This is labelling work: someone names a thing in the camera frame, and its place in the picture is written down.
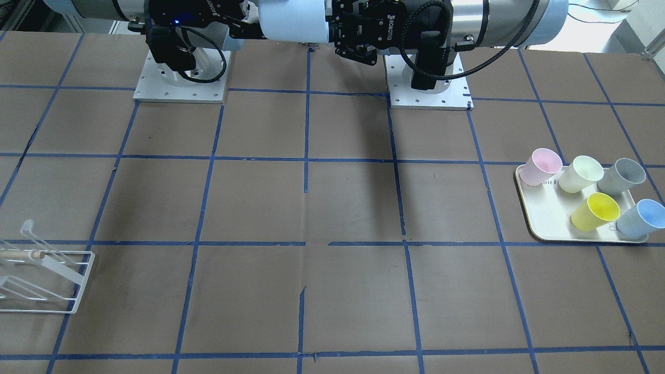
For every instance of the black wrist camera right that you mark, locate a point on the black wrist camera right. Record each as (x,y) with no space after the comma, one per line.
(167,47)

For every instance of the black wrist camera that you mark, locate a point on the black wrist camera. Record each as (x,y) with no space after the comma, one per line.
(431,57)
(167,47)

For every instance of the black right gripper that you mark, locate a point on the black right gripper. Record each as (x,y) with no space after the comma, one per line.
(200,11)

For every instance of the pale green plastic cup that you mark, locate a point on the pale green plastic cup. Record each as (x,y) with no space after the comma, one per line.
(581,173)

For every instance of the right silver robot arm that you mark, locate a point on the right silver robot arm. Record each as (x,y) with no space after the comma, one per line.
(107,10)

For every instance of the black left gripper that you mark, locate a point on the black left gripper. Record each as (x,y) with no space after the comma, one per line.
(382,26)

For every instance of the pink plastic cup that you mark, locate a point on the pink plastic cup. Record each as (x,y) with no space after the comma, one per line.
(541,165)

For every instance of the light blue plastic cup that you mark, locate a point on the light blue plastic cup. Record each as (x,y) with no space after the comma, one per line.
(296,21)

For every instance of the white plastic tray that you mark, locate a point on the white plastic tray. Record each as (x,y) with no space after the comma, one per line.
(548,210)

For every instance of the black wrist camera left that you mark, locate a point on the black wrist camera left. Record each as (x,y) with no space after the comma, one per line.
(431,57)

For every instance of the wooden rack rod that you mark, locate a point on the wooden rack rod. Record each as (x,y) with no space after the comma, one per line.
(22,255)

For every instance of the blue plastic cup on tray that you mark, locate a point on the blue plastic cup on tray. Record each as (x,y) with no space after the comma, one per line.
(645,217)

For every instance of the grey plastic cup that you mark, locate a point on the grey plastic cup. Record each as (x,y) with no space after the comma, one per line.
(623,175)

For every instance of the white wire cup rack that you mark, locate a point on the white wire cup rack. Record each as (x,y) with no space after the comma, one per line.
(55,284)

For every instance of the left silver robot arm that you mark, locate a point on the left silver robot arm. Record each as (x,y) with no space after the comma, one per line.
(474,24)

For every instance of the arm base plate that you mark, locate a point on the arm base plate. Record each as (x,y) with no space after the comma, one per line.
(450,94)
(158,83)

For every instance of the yellow plastic cup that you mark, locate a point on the yellow plastic cup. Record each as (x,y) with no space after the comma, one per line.
(597,210)

